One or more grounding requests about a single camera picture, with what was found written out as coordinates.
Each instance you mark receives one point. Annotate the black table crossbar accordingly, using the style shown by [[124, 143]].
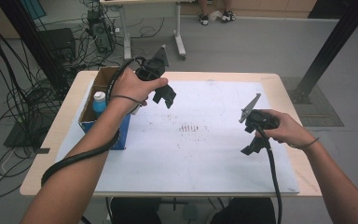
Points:
[[174, 203]]

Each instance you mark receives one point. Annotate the black floor plate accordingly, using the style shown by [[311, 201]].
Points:
[[21, 137]]

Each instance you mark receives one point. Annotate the black square box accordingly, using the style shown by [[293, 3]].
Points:
[[59, 43]]

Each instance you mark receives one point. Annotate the wooden cabinet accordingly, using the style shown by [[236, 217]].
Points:
[[261, 7]]

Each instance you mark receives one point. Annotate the dark tape piece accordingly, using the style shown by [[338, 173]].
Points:
[[43, 151]]

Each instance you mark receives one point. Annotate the white table mat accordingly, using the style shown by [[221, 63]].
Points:
[[199, 168]]

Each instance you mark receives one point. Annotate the blue bottle with white cap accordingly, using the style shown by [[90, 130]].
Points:
[[99, 104]]

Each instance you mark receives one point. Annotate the black computer tower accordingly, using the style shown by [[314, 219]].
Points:
[[101, 29]]

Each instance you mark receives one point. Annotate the black metal stand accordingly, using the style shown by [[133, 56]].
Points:
[[31, 40], [332, 43]]

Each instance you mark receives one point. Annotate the person's leg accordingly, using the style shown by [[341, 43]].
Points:
[[227, 5], [133, 211], [245, 213], [203, 6]]

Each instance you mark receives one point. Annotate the cardboard box with blue sides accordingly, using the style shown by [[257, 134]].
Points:
[[88, 107]]

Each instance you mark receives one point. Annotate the grey floor mat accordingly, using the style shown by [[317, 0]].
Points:
[[320, 105]]

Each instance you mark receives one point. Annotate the person's right leg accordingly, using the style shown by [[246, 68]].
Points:
[[245, 213]]

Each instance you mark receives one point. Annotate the white desk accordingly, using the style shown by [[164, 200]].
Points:
[[178, 34]]

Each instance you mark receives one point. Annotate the white crumpled object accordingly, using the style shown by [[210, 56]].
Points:
[[215, 15]]

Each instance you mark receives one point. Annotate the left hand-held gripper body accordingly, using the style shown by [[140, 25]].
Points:
[[152, 70]]

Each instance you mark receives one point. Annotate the person's right hand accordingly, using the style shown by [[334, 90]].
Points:
[[292, 130]]

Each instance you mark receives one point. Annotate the person's left leg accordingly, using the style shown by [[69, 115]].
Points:
[[133, 211]]

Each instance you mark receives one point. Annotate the person's left hand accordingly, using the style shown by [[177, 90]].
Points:
[[130, 85]]

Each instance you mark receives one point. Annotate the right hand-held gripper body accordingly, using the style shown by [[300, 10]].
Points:
[[261, 119]]

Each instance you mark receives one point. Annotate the black wrist loop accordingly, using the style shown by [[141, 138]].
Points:
[[307, 145], [127, 97]]

